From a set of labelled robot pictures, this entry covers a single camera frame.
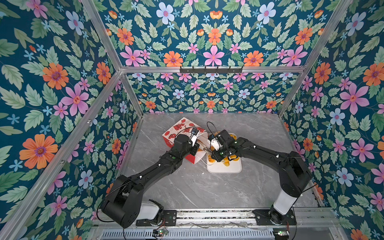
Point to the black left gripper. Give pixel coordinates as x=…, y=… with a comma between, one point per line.
x=195, y=149

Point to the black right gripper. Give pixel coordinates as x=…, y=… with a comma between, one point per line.
x=216, y=158

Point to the red white paper bag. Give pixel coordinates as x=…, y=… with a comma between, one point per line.
x=186, y=127

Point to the long striped fake bread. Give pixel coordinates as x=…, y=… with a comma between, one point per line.
x=211, y=160

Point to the yellow speckled fake bread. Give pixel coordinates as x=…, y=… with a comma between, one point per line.
x=226, y=163

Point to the metal tongs with white tips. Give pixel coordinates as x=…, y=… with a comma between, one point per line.
x=207, y=150

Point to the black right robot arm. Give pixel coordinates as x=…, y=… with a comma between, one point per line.
x=294, y=175

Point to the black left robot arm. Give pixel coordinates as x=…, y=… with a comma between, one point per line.
x=124, y=202

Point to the white rectangular tray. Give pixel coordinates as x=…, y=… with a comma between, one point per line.
x=218, y=168

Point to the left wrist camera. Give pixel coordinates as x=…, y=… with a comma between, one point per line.
x=194, y=136

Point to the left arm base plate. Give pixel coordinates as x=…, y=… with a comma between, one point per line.
x=156, y=218

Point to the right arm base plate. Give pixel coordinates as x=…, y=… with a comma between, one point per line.
x=272, y=217

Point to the black hook rail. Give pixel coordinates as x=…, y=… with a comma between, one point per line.
x=211, y=70

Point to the white slotted cable duct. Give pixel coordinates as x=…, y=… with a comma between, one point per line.
x=187, y=234

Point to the aluminium front rail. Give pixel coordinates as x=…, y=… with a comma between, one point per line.
x=248, y=218

